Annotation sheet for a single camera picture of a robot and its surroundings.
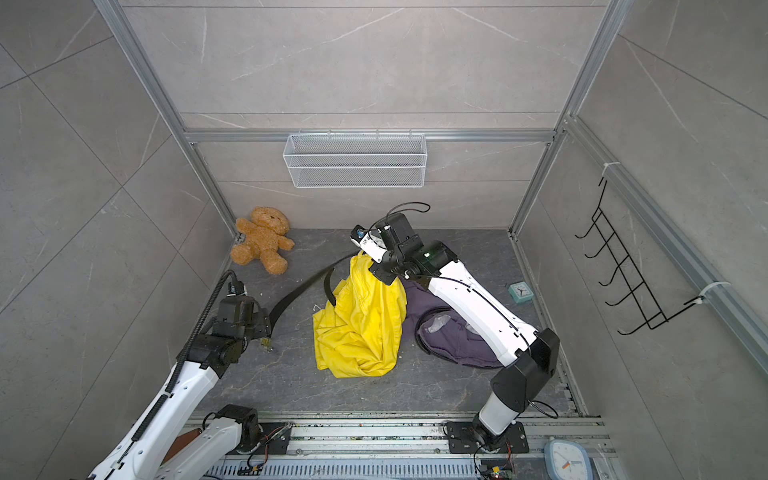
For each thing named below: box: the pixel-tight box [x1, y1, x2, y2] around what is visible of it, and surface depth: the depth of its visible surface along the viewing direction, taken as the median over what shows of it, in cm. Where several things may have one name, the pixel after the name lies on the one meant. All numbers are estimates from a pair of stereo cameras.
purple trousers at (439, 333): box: [399, 276, 503, 368], surface depth 90 cm
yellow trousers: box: [312, 252, 408, 378], surface depth 83 cm
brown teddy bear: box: [230, 206, 295, 275], surface depth 109 cm
